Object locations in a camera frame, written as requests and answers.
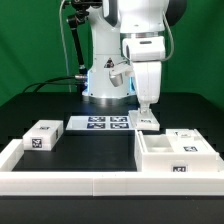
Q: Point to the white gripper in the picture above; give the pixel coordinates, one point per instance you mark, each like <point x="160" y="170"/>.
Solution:
<point x="145" y="56"/>

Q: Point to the white cabinet door panel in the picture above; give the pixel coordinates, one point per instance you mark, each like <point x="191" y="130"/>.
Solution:
<point x="143" y="121"/>
<point x="188" y="141"/>

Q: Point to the white cabinet body box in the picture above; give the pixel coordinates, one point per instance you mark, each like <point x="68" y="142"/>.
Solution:
<point x="153" y="153"/>

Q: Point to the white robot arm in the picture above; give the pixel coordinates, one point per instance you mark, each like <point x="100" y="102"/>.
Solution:
<point x="110" y="24"/>

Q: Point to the white cabinet top block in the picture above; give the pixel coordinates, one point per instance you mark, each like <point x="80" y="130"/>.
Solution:
<point x="43" y="135"/>

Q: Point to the white base tag plate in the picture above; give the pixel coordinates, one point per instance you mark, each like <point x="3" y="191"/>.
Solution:
<point x="99" y="123"/>

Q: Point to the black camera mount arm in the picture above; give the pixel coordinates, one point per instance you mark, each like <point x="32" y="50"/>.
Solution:
<point x="81" y="13"/>

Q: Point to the white obstacle wall fence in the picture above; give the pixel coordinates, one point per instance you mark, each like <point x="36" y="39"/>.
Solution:
<point x="100" y="183"/>

